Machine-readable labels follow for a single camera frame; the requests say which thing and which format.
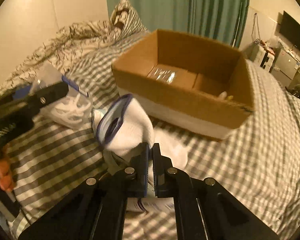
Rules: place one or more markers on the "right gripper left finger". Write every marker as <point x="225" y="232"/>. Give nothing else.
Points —
<point x="95" y="210"/>

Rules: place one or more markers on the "floral white duvet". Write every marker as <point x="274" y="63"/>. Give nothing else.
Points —
<point x="69" y="44"/>

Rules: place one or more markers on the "person's left hand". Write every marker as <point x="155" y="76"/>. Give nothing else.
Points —
<point x="6" y="180"/>

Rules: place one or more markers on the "brown cardboard box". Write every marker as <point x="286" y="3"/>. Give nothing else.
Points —
<point x="177" y="78"/>

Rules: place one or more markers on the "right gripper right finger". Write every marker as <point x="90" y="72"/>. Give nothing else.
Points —
<point x="204" y="209"/>

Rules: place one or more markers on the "patterned pillow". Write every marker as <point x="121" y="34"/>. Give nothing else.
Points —
<point x="125" y="21"/>

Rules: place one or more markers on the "clear bag with white cable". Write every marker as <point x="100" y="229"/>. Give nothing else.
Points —
<point x="72" y="110"/>

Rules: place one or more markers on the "green curtain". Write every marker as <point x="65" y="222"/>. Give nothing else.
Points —
<point x="222" y="20"/>

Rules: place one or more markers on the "small silver fridge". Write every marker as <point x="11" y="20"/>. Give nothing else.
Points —
<point x="284" y="69"/>

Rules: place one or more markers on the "black wall television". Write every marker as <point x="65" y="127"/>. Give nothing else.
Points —
<point x="290" y="29"/>

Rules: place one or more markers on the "white cream tube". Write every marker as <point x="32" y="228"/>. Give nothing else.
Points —
<point x="224" y="96"/>

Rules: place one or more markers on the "white suitcase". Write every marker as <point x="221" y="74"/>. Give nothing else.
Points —
<point x="262" y="57"/>

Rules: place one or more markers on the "green checked bed sheet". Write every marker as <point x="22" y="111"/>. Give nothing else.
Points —
<point x="259" y="163"/>

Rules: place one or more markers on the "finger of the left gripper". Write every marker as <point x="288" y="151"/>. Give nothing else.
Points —
<point x="48" y="95"/>

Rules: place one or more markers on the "white sock with blue cuff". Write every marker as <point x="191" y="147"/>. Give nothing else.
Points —
<point x="123" y="127"/>

